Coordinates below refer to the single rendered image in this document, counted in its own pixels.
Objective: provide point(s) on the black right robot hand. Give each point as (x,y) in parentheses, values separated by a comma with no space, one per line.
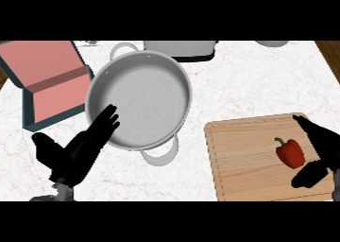
(327,141)

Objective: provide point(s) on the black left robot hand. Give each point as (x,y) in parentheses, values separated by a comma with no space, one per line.
(83,151)

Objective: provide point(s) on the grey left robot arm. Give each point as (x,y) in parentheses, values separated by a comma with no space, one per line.
(56,193)

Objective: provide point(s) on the red bell pepper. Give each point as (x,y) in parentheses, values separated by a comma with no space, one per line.
(292,153)

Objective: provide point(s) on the pale wooden cutting board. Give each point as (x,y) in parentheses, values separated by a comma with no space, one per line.
(261,157)

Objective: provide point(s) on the open pink and teal box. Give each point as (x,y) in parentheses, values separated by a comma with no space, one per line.
(48,82)

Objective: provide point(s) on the pale grey round object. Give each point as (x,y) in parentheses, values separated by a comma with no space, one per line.
(271,43)

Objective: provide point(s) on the small clear glass object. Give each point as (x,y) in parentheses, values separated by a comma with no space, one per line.
(87,43)

